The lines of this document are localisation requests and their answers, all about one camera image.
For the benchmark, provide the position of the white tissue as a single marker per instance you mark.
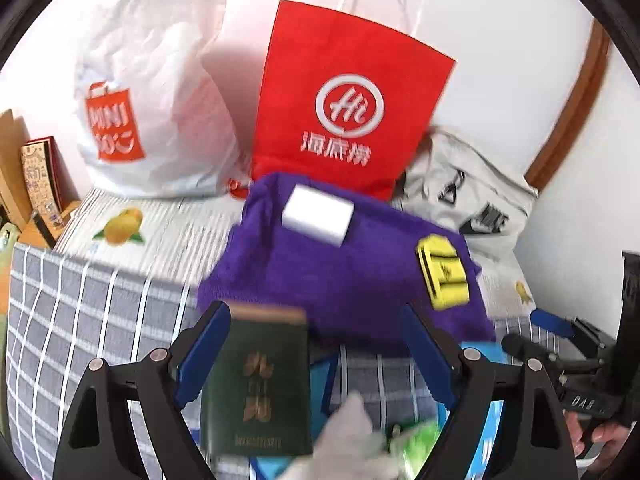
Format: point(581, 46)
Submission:
point(345, 435)

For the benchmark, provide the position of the red paper bag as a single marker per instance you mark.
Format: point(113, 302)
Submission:
point(350, 60)

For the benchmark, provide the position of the wooden headboard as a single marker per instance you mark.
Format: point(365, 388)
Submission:
point(575, 110)

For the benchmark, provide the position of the grey plaid blanket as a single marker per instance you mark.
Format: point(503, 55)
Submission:
point(75, 310)

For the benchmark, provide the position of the white foam block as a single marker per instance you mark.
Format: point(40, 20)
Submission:
point(317, 215)

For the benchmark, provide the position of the person's right hand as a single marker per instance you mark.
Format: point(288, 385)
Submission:
point(600, 437)

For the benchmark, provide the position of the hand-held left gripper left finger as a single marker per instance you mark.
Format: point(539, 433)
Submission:
point(205, 355)

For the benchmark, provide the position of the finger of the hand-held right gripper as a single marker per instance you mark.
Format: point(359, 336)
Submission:
point(550, 324)
point(525, 350)

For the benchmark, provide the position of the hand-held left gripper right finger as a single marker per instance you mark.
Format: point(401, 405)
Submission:
point(425, 350)

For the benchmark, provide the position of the white plastic shopping bag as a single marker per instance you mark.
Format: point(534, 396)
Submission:
point(150, 85)

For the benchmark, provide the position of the blue packet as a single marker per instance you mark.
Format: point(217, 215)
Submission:
point(325, 385)

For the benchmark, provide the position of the fruit print bedsheet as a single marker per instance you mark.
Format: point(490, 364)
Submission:
point(165, 230)

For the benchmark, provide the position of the patterned book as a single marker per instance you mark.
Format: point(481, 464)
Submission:
point(42, 180)

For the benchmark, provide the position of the wooden bed frame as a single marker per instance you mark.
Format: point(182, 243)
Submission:
point(12, 160)

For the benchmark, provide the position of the green wet wipe packet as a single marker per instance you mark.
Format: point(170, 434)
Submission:
point(417, 452)

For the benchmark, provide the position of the dark green box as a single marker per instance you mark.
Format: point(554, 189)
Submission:
point(255, 385)

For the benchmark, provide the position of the beige canvas bag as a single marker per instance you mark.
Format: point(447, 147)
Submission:
point(450, 160)

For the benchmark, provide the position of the purple cloth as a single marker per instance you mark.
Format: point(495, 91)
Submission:
point(350, 270)

